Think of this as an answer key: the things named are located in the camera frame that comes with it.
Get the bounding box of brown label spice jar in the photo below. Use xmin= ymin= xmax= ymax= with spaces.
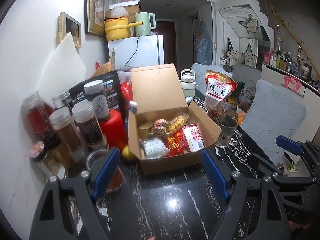
xmin=72 ymin=101 xmax=108 ymax=150

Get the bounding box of white kettle bottle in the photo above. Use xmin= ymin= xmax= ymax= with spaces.
xmin=180 ymin=69 xmax=197 ymax=98

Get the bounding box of blue white tube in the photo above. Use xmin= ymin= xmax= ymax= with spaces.
xmin=128 ymin=101 xmax=138 ymax=114

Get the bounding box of dark brown door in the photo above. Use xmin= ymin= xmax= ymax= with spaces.
xmin=154 ymin=21 xmax=177 ymax=66

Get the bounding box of red gold snack packet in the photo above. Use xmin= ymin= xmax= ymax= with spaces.
xmin=164 ymin=130 xmax=189 ymax=157

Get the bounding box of glass mug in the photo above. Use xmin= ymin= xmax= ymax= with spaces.
xmin=215 ymin=114 xmax=242 ymax=148

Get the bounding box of gold chocolate box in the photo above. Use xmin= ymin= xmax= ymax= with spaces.
xmin=138 ymin=121 xmax=154 ymax=140

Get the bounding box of red canister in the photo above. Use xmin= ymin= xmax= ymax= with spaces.
xmin=99 ymin=109 xmax=128 ymax=152

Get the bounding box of green electric kettle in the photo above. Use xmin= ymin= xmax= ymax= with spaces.
xmin=135 ymin=12 xmax=156 ymax=36

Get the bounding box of light blue chair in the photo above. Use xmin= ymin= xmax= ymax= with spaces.
xmin=240 ymin=79 xmax=307 ymax=164

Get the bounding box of mulberry jar dark label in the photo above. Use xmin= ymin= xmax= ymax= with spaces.
xmin=84 ymin=80 xmax=111 ymax=121

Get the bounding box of open cardboard box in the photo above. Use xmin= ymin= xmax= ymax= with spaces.
xmin=127 ymin=63 xmax=222 ymax=176

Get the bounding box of large cashew nut bag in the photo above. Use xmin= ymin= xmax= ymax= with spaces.
xmin=204 ymin=69 xmax=238 ymax=118

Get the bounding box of waffle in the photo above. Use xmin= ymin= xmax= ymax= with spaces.
xmin=166 ymin=113 xmax=189 ymax=134

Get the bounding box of long red white packet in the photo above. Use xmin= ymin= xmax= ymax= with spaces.
xmin=182 ymin=124 xmax=204 ymax=152

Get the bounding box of white patterned bread packet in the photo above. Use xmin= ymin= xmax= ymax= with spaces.
xmin=140 ymin=137 xmax=170 ymax=159

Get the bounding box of framed picture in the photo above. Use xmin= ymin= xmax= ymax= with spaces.
xmin=84 ymin=0 xmax=105 ymax=36

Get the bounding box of wall intercom panel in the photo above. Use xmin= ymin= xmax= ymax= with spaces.
xmin=58 ymin=12 xmax=82 ymax=48

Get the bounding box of red label spice jar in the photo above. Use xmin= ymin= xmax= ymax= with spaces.
xmin=22 ymin=90 xmax=61 ymax=150

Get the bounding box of white mini fridge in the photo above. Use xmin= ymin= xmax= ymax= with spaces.
xmin=107 ymin=35 xmax=164 ymax=69

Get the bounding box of yellow lemon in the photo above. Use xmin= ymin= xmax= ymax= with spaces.
xmin=122 ymin=146 xmax=137 ymax=161

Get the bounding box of black stand-up pouch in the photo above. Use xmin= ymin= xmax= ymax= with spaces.
xmin=69 ymin=70 xmax=125 ymax=120

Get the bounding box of yellow pot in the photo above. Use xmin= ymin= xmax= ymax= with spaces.
xmin=104 ymin=17 xmax=144 ymax=41

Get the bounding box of brown gold snack packet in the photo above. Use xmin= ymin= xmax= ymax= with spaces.
xmin=148 ymin=119 xmax=169 ymax=137

